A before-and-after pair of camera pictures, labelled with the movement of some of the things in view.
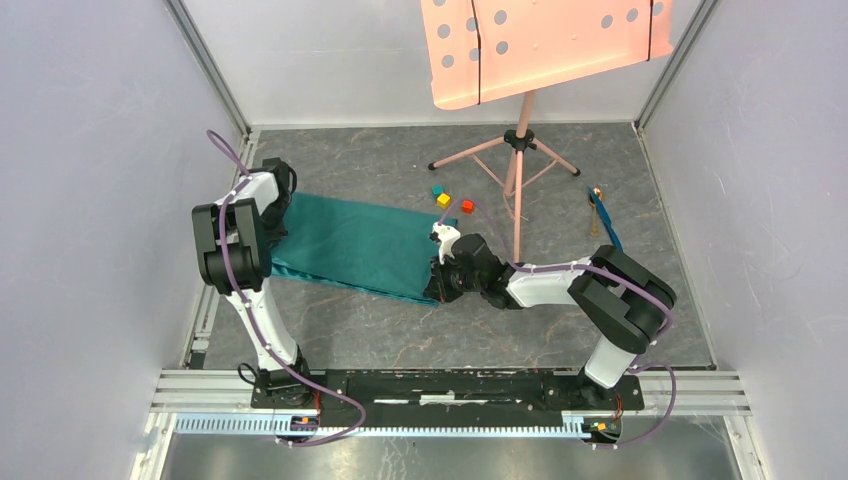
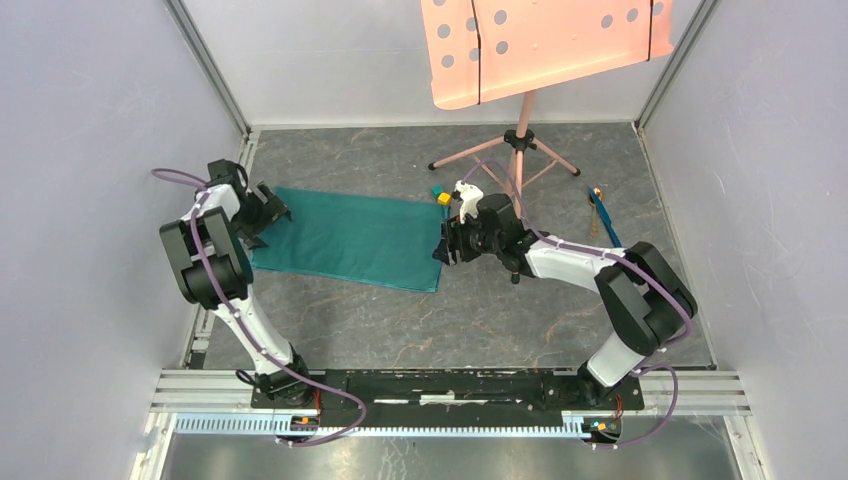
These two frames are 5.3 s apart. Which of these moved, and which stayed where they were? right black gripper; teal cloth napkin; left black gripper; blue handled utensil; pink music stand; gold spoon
Moved: teal cloth napkin; left black gripper; right black gripper
Stayed: pink music stand; gold spoon; blue handled utensil
